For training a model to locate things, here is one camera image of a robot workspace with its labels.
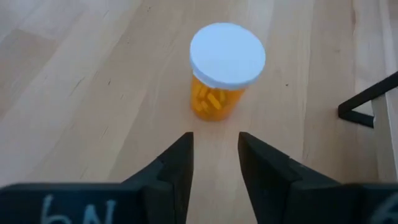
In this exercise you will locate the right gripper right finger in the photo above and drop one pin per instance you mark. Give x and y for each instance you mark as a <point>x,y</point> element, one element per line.
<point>280,199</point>

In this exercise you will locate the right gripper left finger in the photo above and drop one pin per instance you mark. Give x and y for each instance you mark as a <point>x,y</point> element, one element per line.
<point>155,199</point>

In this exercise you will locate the orange bottle white cap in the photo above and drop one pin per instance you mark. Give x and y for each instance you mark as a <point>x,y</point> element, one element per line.
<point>227,56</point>

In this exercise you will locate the wooden shelf black metal frame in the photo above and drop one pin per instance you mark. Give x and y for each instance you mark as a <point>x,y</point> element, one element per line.
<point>354,117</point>

